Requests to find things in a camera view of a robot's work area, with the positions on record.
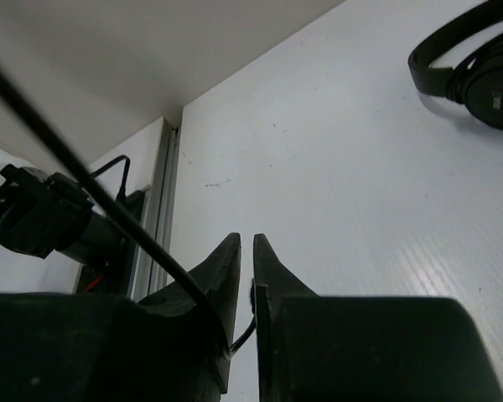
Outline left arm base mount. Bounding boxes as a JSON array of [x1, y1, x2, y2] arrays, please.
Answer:
[[69, 154, 150, 296]]

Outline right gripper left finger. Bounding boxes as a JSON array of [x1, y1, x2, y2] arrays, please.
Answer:
[[0, 233, 241, 401]]

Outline front aluminium rail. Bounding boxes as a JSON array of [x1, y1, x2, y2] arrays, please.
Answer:
[[127, 119, 179, 301]]

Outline black headphone audio cable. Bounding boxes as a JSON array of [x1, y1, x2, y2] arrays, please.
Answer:
[[0, 44, 259, 362]]

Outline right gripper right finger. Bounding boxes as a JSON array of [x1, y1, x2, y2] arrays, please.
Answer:
[[253, 234, 503, 401]]

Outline left black headphones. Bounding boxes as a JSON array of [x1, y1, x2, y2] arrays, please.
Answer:
[[407, 1, 503, 131]]

